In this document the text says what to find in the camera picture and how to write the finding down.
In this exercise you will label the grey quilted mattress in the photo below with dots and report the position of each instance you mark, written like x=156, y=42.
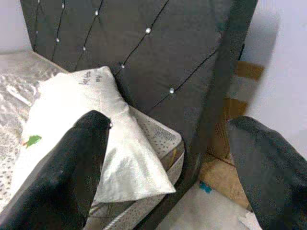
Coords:
x=14, y=100

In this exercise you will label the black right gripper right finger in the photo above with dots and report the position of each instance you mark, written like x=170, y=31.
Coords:
x=275, y=179

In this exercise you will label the white pillow with tree print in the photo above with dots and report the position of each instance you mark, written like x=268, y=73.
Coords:
x=72, y=95

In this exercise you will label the small blue scrap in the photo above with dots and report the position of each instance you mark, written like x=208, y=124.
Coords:
x=205, y=187

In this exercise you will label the dark tufted headboard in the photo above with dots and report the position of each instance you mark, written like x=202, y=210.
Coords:
x=168, y=48

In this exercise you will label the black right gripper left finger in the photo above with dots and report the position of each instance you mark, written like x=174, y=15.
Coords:
x=60, y=179

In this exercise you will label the brown wooden frame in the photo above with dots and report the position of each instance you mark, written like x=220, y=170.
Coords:
x=249, y=70

